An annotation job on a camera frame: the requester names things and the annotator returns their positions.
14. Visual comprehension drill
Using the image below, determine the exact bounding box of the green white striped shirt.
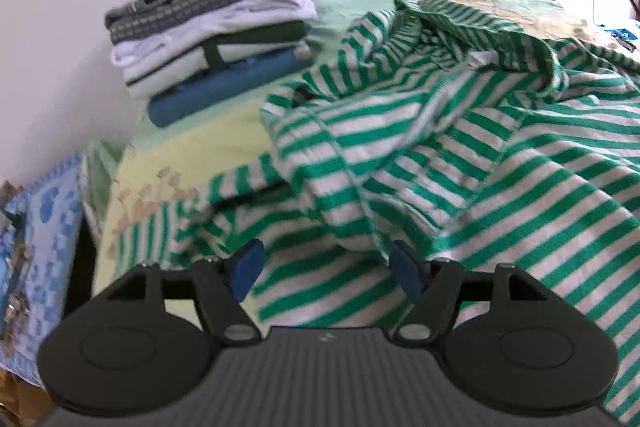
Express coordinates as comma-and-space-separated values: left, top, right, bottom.
107, 0, 640, 425

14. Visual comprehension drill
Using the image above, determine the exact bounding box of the stack of folded clothes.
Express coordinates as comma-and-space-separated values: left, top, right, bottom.
110, 0, 321, 68

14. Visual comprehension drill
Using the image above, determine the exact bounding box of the bear print blanket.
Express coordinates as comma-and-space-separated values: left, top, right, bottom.
82, 0, 606, 303

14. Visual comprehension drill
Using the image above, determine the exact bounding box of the white dark-trimmed folded garment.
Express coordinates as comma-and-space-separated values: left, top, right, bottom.
125, 21, 313, 101

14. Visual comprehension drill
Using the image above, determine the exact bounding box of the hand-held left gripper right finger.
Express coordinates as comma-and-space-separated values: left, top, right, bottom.
391, 241, 543, 343

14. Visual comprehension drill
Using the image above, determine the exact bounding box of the blue patterned side table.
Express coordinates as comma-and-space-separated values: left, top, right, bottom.
0, 152, 87, 388

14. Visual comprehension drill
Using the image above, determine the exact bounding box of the blue folded garment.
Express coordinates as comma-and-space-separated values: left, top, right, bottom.
147, 47, 317, 129

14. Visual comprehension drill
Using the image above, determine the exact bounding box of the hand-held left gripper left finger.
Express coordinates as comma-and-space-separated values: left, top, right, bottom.
112, 238, 265, 345

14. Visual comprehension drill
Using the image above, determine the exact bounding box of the blue plastic tray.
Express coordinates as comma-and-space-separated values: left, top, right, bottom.
601, 26, 640, 54

